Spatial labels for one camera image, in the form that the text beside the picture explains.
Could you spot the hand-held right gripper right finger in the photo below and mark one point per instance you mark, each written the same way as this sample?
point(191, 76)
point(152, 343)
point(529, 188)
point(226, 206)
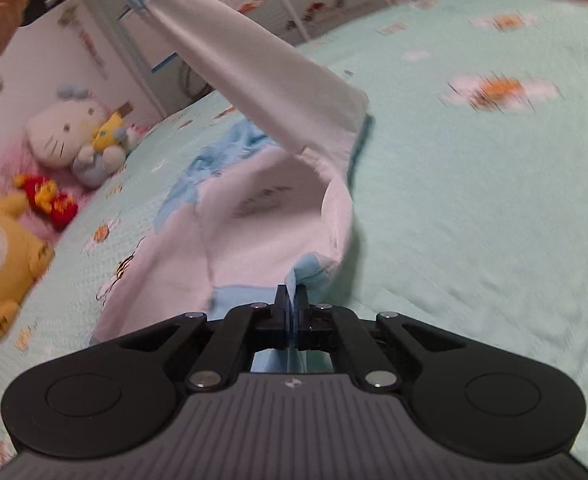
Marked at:
point(304, 310)

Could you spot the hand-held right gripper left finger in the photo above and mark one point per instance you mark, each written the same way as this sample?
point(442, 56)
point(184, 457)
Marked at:
point(280, 310)

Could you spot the light blue white jacket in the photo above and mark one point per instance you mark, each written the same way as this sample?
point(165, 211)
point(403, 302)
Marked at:
point(254, 70)

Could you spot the white cat plush toy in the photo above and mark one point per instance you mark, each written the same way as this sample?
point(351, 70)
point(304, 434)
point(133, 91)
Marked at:
point(58, 130)

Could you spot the blue bordered poster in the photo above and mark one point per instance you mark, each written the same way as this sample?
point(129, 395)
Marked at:
point(166, 65)

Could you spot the bee print bed quilt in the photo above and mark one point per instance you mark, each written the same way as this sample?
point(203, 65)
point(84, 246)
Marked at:
point(474, 210)

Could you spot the red plush toy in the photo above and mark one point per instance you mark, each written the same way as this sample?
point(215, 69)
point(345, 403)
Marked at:
point(61, 207)

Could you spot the grey sliding door wardrobe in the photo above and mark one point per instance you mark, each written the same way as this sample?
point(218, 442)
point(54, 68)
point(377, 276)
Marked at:
point(274, 10)

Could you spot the yellow plush toy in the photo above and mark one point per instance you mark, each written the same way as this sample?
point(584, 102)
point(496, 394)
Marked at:
point(3, 270)

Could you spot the red wall ornament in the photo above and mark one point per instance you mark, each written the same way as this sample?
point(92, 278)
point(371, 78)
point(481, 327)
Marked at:
point(91, 50)

